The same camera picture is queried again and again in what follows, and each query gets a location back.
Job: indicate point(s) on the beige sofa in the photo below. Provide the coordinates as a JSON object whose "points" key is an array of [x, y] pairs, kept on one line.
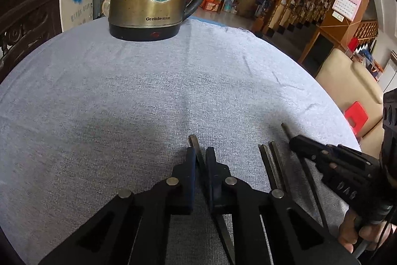
{"points": [[341, 81]]}

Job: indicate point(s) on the white electric fan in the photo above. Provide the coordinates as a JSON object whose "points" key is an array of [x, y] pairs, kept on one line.
{"points": [[106, 5]]}

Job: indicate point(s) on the person's right hand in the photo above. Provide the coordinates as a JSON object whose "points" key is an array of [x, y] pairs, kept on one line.
{"points": [[345, 230]]}

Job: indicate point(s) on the grey tablecloth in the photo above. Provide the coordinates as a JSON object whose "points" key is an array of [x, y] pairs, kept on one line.
{"points": [[124, 97]]}

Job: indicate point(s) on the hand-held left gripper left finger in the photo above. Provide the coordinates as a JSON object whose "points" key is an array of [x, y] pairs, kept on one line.
{"points": [[190, 162]]}

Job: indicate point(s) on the blue water jug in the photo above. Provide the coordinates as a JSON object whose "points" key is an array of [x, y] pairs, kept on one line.
{"points": [[228, 5]]}

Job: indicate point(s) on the dark metal chopstick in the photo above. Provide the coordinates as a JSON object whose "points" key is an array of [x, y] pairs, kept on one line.
{"points": [[277, 159], [286, 130], [266, 159]]}

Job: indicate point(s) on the orange carton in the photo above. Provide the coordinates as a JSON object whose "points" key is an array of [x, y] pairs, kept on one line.
{"points": [[212, 2]]}

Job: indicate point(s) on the red plastic child chair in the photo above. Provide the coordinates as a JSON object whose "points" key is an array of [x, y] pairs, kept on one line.
{"points": [[356, 117]]}

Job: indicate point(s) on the white wall switch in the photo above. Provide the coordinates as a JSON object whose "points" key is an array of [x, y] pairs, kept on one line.
{"points": [[338, 16]]}

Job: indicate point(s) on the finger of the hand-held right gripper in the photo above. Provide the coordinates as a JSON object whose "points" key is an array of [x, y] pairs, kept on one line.
{"points": [[310, 148]]}

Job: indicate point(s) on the white chest freezer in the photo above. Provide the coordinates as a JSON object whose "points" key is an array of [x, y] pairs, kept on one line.
{"points": [[77, 1]]}

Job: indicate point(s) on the wooden staircase with railing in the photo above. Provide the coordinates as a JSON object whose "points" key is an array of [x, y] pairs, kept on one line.
{"points": [[294, 13]]}

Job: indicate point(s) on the pile of colourful bags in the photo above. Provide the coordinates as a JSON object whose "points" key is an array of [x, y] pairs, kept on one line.
{"points": [[366, 57]]}

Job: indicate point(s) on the blue tablecloth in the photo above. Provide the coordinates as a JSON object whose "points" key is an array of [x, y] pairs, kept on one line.
{"points": [[204, 19]]}

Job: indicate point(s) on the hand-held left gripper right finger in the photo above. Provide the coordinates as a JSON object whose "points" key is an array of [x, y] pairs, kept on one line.
{"points": [[211, 167]]}

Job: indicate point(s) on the carved wooden sideboard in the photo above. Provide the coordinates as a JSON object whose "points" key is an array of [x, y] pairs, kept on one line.
{"points": [[28, 19]]}

